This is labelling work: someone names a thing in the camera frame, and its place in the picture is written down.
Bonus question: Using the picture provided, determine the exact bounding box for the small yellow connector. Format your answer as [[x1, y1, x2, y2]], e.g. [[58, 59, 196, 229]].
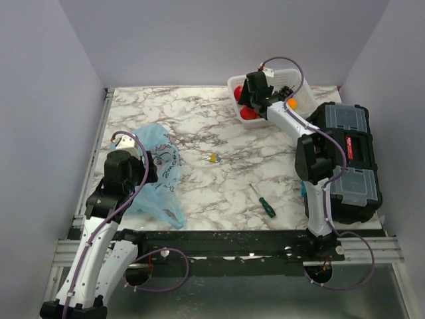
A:
[[205, 154, 221, 163]]

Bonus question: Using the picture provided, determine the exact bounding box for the white plastic basket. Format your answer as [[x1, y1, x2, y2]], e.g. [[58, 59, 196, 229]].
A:
[[227, 68, 318, 130]]

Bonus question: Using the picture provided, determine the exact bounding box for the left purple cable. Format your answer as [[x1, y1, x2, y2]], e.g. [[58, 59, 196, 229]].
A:
[[61, 131, 191, 319]]

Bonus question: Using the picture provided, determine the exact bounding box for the dark fake grape bunch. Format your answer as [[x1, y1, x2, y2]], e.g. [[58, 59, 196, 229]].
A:
[[278, 86, 294, 100]]

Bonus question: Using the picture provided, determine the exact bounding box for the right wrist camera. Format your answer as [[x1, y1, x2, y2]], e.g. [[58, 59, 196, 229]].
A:
[[258, 64, 275, 78]]

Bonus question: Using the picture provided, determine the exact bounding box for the black toolbox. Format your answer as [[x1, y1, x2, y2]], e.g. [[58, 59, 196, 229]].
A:
[[307, 102, 383, 225]]

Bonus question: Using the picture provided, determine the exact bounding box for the blue plastic bag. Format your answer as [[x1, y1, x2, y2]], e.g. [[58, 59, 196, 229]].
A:
[[124, 124, 186, 229]]

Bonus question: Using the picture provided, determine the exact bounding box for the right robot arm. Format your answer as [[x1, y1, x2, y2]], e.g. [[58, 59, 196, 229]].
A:
[[240, 70, 344, 261]]

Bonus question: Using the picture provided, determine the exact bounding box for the orange yellow fake fruit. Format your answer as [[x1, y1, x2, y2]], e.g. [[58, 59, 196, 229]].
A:
[[287, 98, 298, 110]]

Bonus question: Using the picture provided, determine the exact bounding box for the red fake fruit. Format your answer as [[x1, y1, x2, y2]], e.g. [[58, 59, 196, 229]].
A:
[[240, 106, 260, 120]]

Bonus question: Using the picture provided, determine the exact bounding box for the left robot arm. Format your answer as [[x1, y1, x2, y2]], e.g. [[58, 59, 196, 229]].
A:
[[40, 149, 158, 318]]

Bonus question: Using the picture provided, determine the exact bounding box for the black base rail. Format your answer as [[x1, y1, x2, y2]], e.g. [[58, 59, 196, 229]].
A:
[[68, 227, 346, 278]]

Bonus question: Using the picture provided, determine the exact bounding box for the red fake pomegranate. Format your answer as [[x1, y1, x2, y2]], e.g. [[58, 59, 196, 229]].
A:
[[233, 85, 243, 102]]

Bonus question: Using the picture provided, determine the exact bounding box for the green handled screwdriver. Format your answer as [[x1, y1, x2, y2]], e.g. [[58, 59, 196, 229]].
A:
[[249, 183, 276, 219]]

